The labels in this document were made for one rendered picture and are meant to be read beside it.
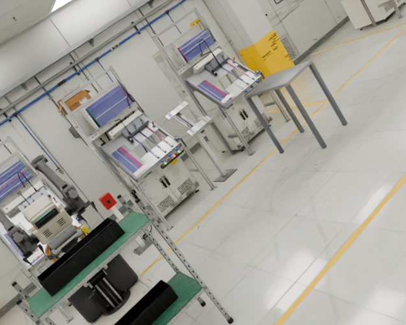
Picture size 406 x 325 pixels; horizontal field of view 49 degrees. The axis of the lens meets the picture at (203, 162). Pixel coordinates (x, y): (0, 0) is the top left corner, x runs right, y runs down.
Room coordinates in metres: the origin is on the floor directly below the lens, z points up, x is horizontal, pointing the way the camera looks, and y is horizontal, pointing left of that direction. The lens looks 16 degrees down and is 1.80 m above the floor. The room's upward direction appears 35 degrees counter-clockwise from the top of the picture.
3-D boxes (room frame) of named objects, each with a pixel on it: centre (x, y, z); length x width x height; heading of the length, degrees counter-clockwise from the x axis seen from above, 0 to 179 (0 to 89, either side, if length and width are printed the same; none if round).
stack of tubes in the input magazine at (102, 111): (5.52, 0.54, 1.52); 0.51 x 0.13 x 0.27; 112
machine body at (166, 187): (5.61, 0.64, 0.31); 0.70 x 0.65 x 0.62; 112
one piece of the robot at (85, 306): (3.51, 1.29, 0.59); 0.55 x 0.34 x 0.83; 112
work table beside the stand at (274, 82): (4.63, -1.15, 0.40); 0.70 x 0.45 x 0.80; 27
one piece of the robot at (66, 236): (3.15, 1.15, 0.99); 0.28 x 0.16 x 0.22; 112
